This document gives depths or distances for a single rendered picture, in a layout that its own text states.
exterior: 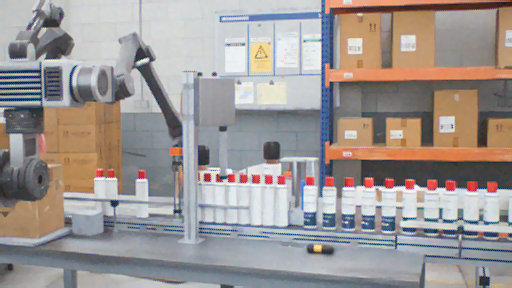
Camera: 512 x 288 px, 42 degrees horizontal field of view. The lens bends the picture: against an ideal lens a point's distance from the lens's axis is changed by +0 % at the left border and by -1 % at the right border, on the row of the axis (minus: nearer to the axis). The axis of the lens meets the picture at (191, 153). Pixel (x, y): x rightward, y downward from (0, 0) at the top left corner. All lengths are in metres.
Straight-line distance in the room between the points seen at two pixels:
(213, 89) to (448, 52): 4.66
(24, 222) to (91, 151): 3.42
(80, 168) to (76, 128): 0.36
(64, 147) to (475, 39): 4.05
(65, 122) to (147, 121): 1.50
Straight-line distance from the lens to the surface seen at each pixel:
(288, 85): 6.96
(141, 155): 7.51
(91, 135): 6.11
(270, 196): 2.70
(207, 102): 2.60
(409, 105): 7.02
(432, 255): 2.61
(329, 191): 2.64
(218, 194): 2.76
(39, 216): 2.74
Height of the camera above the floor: 1.41
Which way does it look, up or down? 5 degrees down
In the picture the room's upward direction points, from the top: 1 degrees counter-clockwise
